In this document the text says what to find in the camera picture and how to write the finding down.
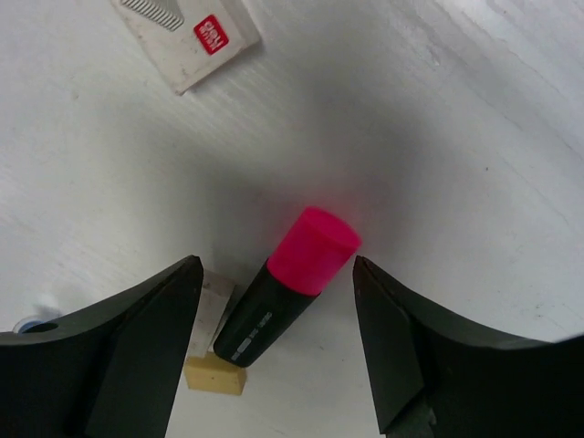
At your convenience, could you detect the blue spray bottle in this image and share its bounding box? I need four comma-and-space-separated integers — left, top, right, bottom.
13, 306, 62, 334

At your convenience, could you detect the tan eraser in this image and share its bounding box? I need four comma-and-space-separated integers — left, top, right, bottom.
183, 352, 247, 396

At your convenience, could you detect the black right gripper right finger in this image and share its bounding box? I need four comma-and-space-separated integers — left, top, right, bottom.
352, 256, 583, 437

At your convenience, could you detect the white staples box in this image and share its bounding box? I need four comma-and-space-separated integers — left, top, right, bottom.
111, 0, 260, 96

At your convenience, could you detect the grey eraser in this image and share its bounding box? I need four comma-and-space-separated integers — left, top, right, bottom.
186, 269, 235, 358

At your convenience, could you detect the pink highlighter marker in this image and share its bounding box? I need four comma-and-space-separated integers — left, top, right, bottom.
213, 206, 361, 368

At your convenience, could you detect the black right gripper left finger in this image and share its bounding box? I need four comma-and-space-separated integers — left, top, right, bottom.
1, 255, 203, 437

